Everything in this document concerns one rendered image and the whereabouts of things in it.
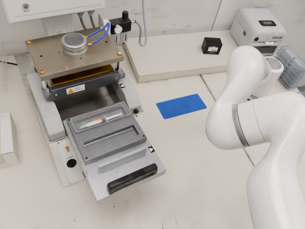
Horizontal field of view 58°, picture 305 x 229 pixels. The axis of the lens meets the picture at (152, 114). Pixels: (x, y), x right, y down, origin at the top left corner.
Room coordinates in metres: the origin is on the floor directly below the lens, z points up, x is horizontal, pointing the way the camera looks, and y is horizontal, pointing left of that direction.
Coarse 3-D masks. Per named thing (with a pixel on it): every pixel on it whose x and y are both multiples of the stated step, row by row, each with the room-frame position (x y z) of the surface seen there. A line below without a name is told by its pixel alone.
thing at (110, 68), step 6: (102, 66) 0.70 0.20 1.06; (108, 66) 0.71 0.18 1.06; (78, 72) 0.65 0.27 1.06; (84, 72) 0.65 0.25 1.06; (90, 72) 0.66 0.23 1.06; (96, 72) 0.66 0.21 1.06; (102, 72) 0.67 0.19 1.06; (54, 78) 0.60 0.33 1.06; (60, 78) 0.60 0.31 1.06; (66, 78) 0.61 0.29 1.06; (72, 78) 0.62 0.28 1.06; (78, 78) 0.62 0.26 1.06; (84, 78) 0.63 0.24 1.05; (54, 84) 0.57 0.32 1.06; (60, 84) 0.58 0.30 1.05
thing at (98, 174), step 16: (64, 128) 0.49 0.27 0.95; (144, 144) 0.48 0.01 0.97; (80, 160) 0.38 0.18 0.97; (112, 160) 0.38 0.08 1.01; (128, 160) 0.41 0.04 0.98; (144, 160) 0.43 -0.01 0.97; (160, 160) 0.44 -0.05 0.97; (96, 176) 0.34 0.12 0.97; (112, 176) 0.35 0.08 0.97; (96, 192) 0.30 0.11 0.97
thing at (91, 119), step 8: (120, 104) 0.60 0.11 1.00; (96, 112) 0.54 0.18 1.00; (104, 112) 0.55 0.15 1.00; (112, 112) 0.56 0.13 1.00; (120, 112) 0.56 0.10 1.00; (128, 112) 0.57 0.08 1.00; (72, 120) 0.49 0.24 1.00; (80, 120) 0.50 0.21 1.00; (88, 120) 0.50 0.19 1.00; (96, 120) 0.51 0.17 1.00; (104, 120) 0.52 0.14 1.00; (80, 128) 0.47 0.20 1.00
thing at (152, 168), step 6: (144, 168) 0.38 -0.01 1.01; (150, 168) 0.38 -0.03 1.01; (156, 168) 0.39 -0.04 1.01; (132, 174) 0.35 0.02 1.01; (138, 174) 0.36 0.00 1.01; (144, 174) 0.36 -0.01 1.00; (114, 180) 0.33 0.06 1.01; (120, 180) 0.33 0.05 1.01; (126, 180) 0.33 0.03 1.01; (132, 180) 0.34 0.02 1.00; (108, 186) 0.31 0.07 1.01; (114, 186) 0.31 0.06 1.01; (120, 186) 0.32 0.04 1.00; (108, 192) 0.30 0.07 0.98
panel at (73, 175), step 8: (56, 144) 0.45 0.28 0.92; (64, 144) 0.46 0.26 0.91; (64, 152) 0.45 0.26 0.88; (72, 152) 0.46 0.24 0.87; (64, 160) 0.43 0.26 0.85; (64, 168) 0.42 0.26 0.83; (72, 168) 0.43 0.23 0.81; (80, 168) 0.44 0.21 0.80; (72, 176) 0.41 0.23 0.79; (80, 176) 0.42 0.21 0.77
